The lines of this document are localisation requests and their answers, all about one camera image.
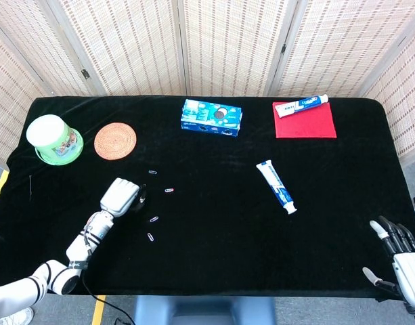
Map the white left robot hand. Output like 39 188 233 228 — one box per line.
99 177 148 218

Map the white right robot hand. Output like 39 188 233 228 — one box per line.
362 215 415 320

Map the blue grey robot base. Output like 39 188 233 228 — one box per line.
131 295 278 325

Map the round woven coaster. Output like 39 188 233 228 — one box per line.
93 122 138 161

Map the green tub with white lid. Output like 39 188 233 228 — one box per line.
25 114 85 167

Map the black velvet tablecloth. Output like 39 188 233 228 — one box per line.
0 95 415 299

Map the blue cookie box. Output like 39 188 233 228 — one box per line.
179 97 243 138

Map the blue white toothpaste tube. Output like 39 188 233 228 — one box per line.
274 93 330 119
255 159 299 216

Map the white sneaker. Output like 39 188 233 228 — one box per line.
0 307 35 325

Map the red square cloth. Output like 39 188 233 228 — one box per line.
271 101 338 139

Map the woven folding screen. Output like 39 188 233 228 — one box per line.
0 0 415 170

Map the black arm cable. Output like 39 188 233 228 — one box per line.
79 269 135 325

